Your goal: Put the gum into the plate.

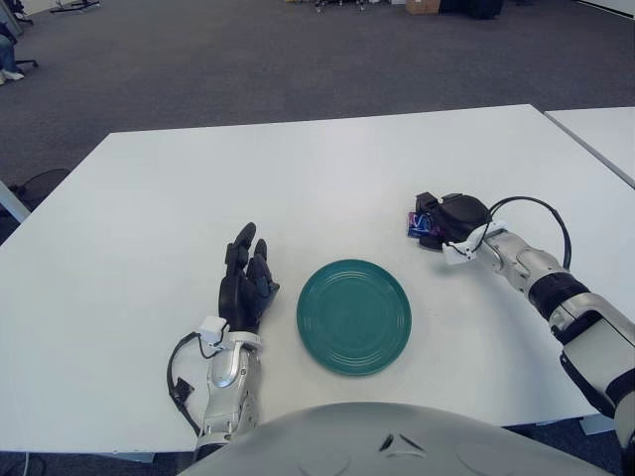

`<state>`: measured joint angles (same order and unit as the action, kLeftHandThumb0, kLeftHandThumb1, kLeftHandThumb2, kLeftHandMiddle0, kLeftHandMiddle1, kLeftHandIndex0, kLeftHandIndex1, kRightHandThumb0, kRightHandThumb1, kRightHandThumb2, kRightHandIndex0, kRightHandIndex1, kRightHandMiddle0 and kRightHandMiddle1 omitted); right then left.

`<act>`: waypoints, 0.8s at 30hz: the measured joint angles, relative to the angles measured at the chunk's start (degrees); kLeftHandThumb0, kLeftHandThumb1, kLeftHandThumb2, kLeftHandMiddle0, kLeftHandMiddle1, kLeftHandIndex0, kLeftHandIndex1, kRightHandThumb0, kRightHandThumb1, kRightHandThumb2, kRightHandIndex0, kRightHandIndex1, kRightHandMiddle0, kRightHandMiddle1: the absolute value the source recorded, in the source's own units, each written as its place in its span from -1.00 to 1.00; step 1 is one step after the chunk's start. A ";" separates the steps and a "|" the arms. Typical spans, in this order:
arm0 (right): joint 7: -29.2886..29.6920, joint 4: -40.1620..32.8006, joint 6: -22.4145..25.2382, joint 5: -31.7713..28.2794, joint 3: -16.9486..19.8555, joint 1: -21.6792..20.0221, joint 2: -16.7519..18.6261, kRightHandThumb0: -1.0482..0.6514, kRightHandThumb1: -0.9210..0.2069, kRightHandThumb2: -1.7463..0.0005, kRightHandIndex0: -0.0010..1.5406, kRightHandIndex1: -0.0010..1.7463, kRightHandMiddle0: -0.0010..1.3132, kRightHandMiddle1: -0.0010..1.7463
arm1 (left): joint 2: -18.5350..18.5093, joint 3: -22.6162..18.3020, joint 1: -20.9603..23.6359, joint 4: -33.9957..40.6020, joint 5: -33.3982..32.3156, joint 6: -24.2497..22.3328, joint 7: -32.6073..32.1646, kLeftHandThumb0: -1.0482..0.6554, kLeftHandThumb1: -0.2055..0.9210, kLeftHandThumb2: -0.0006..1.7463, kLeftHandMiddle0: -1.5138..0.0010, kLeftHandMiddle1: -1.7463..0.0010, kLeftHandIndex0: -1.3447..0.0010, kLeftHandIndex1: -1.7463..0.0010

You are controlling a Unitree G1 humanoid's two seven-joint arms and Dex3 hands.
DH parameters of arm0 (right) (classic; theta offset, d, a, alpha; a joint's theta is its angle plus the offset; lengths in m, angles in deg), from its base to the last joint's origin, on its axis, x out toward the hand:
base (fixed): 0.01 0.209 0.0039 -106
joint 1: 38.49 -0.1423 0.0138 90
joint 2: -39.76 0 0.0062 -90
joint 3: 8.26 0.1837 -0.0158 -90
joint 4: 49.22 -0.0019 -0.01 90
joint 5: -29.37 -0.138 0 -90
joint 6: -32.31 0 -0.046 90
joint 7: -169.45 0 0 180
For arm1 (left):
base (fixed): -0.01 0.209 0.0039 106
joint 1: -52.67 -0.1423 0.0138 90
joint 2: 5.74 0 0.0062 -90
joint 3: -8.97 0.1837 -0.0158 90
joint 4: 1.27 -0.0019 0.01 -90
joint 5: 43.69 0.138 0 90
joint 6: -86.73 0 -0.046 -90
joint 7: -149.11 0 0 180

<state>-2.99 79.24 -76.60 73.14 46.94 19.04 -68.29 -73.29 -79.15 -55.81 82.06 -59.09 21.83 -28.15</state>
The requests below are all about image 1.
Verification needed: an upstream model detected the blue purple gum pack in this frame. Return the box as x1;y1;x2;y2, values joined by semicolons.
405;211;443;240

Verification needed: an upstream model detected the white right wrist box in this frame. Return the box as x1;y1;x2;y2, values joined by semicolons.
443;242;477;268

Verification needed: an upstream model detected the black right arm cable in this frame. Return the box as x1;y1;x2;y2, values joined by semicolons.
488;196;572;272

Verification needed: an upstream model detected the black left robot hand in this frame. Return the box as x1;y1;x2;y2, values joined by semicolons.
217;221;281;334

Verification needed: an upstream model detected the white table frame rail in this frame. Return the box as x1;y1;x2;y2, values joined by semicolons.
503;414;616;437

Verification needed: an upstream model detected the black case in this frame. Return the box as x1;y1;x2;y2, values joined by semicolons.
439;0;502;21

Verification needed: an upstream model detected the black floor stand base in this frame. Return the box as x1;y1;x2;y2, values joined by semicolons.
49;0;103;15

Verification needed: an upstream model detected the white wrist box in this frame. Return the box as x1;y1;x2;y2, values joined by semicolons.
443;242;477;268
199;315;228;346

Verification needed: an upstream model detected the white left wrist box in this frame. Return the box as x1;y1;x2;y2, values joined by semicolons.
199;315;228;346

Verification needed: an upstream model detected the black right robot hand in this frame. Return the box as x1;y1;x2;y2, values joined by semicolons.
414;191;493;252

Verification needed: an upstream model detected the black wheeled cart base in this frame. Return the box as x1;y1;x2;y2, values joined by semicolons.
312;0;393;14

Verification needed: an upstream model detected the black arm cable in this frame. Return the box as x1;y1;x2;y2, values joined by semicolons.
488;196;572;272
167;330;209;432

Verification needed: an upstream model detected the seated person in jeans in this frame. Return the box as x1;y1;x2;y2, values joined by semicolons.
0;33;25;85

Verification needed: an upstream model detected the grey robot torso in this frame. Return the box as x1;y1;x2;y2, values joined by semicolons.
178;402;591;476

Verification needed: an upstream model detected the green round plate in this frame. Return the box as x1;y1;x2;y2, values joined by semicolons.
296;259;413;378

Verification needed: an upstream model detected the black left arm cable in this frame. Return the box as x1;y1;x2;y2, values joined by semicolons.
167;330;209;432

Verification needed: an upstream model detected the white table leg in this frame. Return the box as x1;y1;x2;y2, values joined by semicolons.
0;178;32;224

